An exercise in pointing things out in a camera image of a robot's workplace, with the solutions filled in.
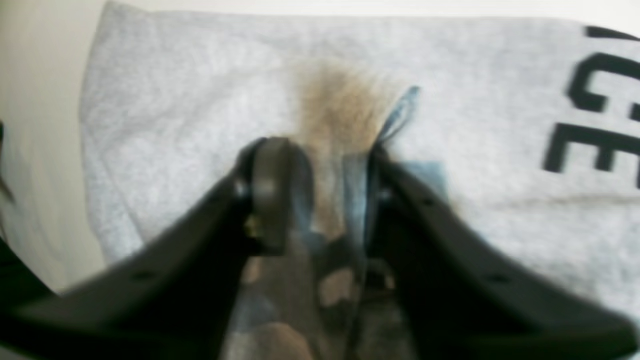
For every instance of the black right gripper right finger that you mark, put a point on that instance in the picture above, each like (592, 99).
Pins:
(464, 299)

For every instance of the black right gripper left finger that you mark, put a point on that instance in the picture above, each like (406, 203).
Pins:
(174, 300)

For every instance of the grey T-shirt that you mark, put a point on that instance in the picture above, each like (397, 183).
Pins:
(527, 128)

